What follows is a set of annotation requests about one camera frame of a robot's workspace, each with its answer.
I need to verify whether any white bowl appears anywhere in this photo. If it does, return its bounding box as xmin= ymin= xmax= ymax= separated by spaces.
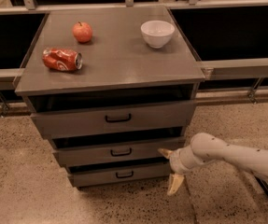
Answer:
xmin=140 ymin=21 xmax=175 ymax=49

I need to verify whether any grey drawer cabinet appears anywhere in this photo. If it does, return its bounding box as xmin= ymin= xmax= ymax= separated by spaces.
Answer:
xmin=14 ymin=5 xmax=206 ymax=189

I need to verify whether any red apple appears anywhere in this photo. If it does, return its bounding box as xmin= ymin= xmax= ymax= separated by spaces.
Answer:
xmin=72 ymin=21 xmax=92 ymax=43

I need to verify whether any grey top drawer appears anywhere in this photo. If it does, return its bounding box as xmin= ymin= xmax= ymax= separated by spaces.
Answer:
xmin=31 ymin=101 xmax=195 ymax=139

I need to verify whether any crushed red soda can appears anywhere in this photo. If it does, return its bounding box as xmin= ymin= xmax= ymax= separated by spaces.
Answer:
xmin=42 ymin=48 xmax=83 ymax=72

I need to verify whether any grey bottom drawer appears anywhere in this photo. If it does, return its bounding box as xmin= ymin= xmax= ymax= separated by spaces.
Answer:
xmin=68 ymin=161 xmax=171 ymax=188

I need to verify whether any grey drawer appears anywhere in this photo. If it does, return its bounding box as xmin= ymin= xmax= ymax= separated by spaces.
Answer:
xmin=68 ymin=161 xmax=171 ymax=188
xmin=53 ymin=137 xmax=184 ymax=167
xmin=31 ymin=101 xmax=195 ymax=139

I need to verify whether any black metal leg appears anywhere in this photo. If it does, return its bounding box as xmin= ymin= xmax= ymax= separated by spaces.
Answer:
xmin=255 ymin=177 xmax=268 ymax=198

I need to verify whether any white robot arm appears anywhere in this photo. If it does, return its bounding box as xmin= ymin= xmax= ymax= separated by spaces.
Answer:
xmin=158 ymin=133 xmax=268 ymax=224

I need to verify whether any metal railing frame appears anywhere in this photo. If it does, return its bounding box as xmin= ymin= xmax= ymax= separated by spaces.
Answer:
xmin=0 ymin=0 xmax=268 ymax=117

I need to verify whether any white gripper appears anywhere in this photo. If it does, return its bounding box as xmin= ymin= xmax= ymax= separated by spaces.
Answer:
xmin=158 ymin=146 xmax=205 ymax=196

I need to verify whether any grey middle drawer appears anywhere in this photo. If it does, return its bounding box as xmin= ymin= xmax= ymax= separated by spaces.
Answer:
xmin=53 ymin=137 xmax=184 ymax=167

